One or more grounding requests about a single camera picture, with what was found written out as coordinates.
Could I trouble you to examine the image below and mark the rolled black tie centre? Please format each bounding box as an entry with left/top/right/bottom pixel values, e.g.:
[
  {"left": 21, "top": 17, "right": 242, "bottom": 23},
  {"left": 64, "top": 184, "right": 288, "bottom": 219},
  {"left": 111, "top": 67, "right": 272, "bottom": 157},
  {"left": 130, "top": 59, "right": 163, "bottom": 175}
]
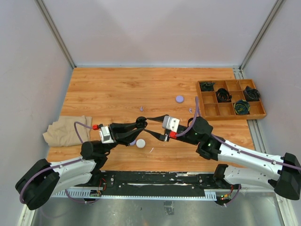
[{"left": 216, "top": 88, "right": 232, "bottom": 103}]

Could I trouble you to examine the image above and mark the beige folded cloth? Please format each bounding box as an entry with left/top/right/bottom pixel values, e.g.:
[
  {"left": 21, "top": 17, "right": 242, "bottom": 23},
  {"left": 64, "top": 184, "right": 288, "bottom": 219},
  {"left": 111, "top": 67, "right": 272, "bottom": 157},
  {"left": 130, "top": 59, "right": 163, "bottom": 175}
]
[{"left": 43, "top": 115, "right": 92, "bottom": 147}]

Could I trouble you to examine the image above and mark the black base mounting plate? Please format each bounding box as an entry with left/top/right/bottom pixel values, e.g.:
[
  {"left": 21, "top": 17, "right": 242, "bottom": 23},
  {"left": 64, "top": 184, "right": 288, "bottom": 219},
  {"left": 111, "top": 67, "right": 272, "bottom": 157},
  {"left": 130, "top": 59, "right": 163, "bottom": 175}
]
[{"left": 77, "top": 171, "right": 232, "bottom": 193}]

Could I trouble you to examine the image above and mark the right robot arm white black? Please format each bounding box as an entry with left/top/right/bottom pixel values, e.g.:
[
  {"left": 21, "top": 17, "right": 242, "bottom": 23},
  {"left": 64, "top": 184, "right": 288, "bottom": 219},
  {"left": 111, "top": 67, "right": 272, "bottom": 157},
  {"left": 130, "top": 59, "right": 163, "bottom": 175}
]
[{"left": 152, "top": 115, "right": 301, "bottom": 200}]

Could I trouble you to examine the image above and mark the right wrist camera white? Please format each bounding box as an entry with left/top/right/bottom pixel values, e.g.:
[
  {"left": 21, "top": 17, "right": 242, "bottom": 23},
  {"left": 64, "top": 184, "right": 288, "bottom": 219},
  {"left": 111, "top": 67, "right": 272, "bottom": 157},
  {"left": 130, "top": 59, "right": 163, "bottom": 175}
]
[{"left": 162, "top": 115, "right": 180, "bottom": 133}]

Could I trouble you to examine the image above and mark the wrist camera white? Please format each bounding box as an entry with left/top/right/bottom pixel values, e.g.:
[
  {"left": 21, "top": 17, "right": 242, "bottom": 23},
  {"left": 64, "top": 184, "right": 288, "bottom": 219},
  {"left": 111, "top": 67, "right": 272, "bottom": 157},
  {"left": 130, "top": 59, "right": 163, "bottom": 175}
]
[
  {"left": 99, "top": 126, "right": 114, "bottom": 144},
  {"left": 162, "top": 115, "right": 180, "bottom": 133}
]

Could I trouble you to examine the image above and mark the rolled dark tie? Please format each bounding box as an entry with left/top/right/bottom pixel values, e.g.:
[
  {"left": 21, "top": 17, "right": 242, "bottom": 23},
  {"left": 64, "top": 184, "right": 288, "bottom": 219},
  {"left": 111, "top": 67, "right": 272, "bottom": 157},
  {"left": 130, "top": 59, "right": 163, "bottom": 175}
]
[
  {"left": 243, "top": 86, "right": 261, "bottom": 102},
  {"left": 199, "top": 81, "right": 215, "bottom": 92}
]

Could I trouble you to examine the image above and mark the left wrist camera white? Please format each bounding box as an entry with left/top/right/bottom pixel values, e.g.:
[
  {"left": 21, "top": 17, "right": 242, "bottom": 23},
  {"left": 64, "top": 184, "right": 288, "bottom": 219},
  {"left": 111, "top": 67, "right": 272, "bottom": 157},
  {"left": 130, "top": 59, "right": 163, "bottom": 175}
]
[{"left": 99, "top": 126, "right": 114, "bottom": 144}]

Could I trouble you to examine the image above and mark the black earbud charging case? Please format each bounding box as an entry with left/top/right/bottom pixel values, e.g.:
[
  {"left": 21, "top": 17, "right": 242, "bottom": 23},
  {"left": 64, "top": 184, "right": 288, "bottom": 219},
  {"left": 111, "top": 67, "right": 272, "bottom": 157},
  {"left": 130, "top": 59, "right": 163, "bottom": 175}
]
[{"left": 136, "top": 116, "right": 148, "bottom": 129}]

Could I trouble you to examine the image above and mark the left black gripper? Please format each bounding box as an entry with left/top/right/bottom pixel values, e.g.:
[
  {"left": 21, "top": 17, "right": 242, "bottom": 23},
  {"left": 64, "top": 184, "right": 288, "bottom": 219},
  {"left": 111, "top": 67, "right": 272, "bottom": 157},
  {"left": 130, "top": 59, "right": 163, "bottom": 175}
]
[{"left": 101, "top": 122, "right": 143, "bottom": 155}]

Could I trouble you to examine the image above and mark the white slotted cable duct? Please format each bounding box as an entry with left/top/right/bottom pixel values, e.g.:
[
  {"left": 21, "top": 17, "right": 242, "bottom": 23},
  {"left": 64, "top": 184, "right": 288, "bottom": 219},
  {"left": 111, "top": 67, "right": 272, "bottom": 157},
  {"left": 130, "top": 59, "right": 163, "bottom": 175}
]
[{"left": 53, "top": 187, "right": 217, "bottom": 201}]

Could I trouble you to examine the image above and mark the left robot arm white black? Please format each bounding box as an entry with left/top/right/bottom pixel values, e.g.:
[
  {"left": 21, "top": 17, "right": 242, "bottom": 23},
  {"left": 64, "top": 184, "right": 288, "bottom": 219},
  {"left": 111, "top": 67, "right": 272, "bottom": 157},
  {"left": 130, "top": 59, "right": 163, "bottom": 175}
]
[{"left": 15, "top": 121, "right": 148, "bottom": 210}]

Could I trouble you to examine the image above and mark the rolled dark tie top left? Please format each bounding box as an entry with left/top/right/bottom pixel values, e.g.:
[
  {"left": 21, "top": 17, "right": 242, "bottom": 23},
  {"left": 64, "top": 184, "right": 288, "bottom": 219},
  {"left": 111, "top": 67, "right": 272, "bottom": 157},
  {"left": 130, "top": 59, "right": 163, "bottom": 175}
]
[{"left": 199, "top": 81, "right": 215, "bottom": 92}]

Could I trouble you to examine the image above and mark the wooden compartment tray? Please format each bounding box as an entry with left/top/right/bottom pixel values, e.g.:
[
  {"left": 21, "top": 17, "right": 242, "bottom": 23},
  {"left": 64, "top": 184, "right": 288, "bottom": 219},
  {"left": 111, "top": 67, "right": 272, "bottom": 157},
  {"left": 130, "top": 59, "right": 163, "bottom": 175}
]
[{"left": 196, "top": 79, "right": 267, "bottom": 121}]

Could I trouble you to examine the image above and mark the white earbud charging case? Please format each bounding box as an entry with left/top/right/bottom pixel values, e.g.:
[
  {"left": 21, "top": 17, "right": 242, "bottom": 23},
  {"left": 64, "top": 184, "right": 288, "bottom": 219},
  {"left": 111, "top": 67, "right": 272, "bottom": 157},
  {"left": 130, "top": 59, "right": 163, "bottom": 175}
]
[{"left": 136, "top": 139, "right": 146, "bottom": 148}]

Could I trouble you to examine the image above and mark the rolled blue yellow tie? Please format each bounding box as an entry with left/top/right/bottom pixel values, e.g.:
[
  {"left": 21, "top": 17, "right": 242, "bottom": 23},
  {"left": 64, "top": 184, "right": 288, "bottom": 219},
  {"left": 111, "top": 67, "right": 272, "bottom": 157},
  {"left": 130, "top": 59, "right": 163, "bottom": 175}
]
[{"left": 233, "top": 99, "right": 250, "bottom": 115}]

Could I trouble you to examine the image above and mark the rolled dark tie right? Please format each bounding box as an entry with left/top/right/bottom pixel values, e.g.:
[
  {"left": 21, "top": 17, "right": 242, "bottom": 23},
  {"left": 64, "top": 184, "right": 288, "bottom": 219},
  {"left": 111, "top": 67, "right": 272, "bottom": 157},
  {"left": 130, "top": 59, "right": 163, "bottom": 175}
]
[{"left": 243, "top": 86, "right": 261, "bottom": 102}]

